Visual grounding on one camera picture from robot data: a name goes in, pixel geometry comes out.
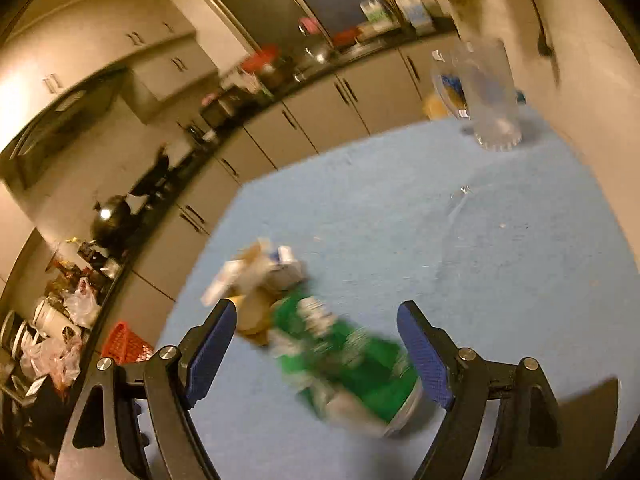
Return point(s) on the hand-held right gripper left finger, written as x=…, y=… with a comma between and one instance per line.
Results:
x=212, y=355

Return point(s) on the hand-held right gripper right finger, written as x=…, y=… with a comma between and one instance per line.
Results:
x=425, y=360

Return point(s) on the crushed green beer can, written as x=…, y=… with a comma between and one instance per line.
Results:
x=345, y=360

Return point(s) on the beige tape roll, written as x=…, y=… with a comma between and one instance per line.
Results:
x=252, y=317

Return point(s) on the open white cardboard box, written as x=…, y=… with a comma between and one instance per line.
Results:
x=227, y=275

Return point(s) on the red plastic basket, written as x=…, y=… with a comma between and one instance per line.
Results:
x=125, y=342

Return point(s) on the small blue white packet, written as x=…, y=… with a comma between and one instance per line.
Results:
x=287, y=267

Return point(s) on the white plastic bag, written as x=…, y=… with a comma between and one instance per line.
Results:
x=50, y=360
x=80, y=305

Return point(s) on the blue tablecloth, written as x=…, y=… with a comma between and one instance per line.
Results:
x=375, y=210

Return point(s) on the black round wok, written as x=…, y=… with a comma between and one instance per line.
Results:
x=107, y=220

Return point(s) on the small metal clip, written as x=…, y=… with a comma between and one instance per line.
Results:
x=462, y=191

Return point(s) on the black frying pan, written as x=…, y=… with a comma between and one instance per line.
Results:
x=152, y=175

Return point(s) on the black kitchen counter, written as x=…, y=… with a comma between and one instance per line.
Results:
x=210, y=155

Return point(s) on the metal kettle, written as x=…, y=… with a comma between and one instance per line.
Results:
x=196, y=131

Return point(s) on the yellow object behind table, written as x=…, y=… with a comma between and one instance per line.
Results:
x=435, y=107

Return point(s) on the beige lower cabinets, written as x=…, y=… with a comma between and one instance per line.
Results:
x=310, y=120

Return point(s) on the clear glass beer mug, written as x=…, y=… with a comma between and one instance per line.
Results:
x=490, y=100

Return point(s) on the range hood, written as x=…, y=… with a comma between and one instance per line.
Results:
x=55, y=120

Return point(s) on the beige upper cabinet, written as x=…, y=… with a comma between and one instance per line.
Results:
x=170, y=70

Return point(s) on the red plastic basin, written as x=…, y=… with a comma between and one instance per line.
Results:
x=260, y=59

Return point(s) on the red dish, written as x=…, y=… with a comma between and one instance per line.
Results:
x=346, y=36

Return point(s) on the pink cloth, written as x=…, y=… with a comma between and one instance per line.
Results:
x=308, y=25

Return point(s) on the green label detergent bottle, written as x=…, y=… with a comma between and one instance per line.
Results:
x=376, y=12

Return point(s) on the blue label detergent bottle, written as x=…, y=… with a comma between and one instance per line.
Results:
x=415, y=9

